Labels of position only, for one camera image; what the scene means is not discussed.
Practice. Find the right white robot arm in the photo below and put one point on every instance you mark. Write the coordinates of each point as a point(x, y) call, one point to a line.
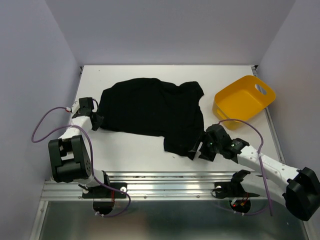
point(296, 189)

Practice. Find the yellow plastic basket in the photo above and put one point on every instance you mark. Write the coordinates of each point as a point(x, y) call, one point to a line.
point(243, 100)

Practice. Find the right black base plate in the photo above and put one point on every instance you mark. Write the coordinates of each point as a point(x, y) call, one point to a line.
point(230, 189)

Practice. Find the black t shirt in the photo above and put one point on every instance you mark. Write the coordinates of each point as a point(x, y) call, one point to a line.
point(151, 107)

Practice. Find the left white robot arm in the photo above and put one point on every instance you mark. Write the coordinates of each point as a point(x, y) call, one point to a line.
point(70, 160)

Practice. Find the aluminium mounting rail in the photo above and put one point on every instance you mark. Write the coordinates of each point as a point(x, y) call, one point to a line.
point(148, 186)

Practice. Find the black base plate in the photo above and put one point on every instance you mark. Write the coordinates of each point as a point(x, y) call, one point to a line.
point(230, 189)
point(100, 192)

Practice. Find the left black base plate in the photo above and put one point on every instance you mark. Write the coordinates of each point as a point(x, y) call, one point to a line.
point(100, 192)

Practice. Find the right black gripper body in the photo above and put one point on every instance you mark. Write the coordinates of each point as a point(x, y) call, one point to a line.
point(208, 149)

